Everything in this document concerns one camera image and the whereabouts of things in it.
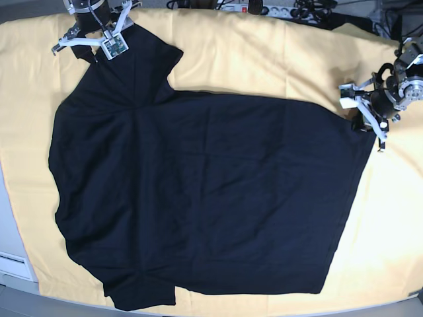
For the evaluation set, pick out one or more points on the white power strip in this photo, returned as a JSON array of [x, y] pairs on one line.
[[269, 11]]

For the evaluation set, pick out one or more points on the dark navy T-shirt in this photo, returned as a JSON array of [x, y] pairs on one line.
[[220, 194]]

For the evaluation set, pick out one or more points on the white drawer unit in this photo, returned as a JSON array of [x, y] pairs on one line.
[[15, 266]]

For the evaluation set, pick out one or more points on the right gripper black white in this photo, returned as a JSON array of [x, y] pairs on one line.
[[99, 25]]

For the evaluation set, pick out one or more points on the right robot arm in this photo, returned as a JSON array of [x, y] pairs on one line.
[[99, 25]]

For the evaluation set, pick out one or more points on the black box at table edge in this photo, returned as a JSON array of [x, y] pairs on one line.
[[336, 20]]

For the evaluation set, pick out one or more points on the yellow table cloth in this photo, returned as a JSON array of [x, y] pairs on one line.
[[379, 258]]

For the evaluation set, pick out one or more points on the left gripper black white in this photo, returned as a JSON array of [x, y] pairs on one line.
[[376, 109]]

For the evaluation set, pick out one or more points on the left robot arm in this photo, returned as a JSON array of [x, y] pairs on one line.
[[403, 77]]

